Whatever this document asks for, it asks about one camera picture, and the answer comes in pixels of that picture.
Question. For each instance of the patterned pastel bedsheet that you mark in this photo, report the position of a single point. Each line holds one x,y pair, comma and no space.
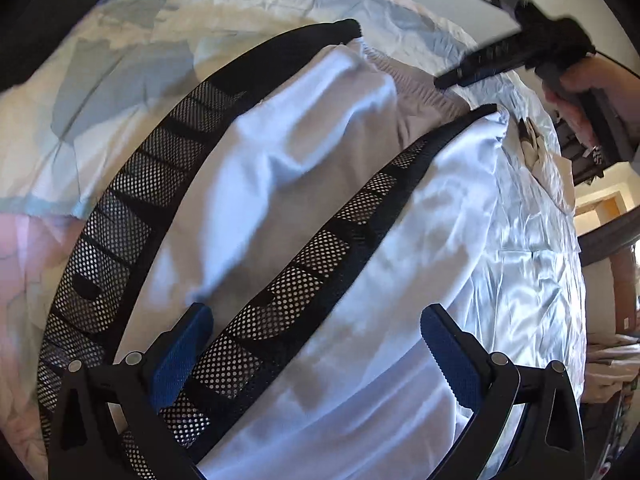
525,260

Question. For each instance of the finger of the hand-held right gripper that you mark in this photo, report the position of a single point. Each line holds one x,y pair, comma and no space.
480,62

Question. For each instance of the black cushion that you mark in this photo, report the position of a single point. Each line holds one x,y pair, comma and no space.
60,15

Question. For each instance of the beige cloth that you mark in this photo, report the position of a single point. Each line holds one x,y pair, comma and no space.
545,170

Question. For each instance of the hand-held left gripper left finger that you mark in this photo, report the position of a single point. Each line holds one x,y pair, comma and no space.
180,355

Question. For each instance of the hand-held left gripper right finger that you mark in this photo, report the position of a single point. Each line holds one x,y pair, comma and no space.
450,360

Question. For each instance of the person's right hand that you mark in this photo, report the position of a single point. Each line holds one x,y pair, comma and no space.
600,77

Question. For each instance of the white shorts black mesh stripes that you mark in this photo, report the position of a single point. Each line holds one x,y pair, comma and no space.
280,185

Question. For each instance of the black white checkered cloth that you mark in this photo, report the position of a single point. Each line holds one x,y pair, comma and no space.
595,154

